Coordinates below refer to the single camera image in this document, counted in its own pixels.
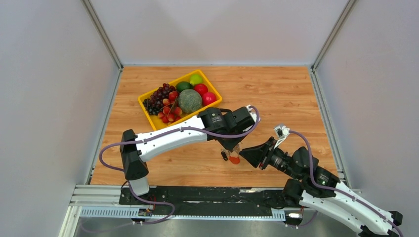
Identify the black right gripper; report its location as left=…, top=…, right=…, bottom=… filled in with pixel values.
left=238, top=137, right=300, bottom=181

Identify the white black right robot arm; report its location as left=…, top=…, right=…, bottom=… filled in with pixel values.
left=239, top=137, right=403, bottom=237

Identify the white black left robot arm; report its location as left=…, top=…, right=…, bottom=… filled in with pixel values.
left=120, top=105, right=260, bottom=204

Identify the pink red apple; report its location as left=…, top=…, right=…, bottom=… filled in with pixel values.
left=202, top=92, right=217, bottom=106

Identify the green netted melon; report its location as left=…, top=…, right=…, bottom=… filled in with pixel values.
left=177, top=89, right=202, bottom=114

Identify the red cherry bunch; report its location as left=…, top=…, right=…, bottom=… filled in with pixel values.
left=157, top=91, right=183, bottom=125

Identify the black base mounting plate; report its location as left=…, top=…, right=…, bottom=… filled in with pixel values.
left=119, top=186, right=301, bottom=217

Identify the light green apple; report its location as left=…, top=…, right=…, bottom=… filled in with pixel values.
left=189, top=74, right=203, bottom=86

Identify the dark green lime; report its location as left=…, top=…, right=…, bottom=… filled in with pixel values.
left=176, top=81, right=193, bottom=93

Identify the dark purple grape bunch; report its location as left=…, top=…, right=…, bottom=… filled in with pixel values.
left=142, top=83, right=177, bottom=116

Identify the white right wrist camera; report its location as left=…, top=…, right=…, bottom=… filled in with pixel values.
left=274, top=124, right=290, bottom=148

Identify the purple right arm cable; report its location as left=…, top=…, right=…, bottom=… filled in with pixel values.
left=283, top=130, right=404, bottom=237

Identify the aluminium front frame rail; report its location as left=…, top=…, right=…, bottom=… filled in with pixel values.
left=59, top=184, right=366, bottom=237

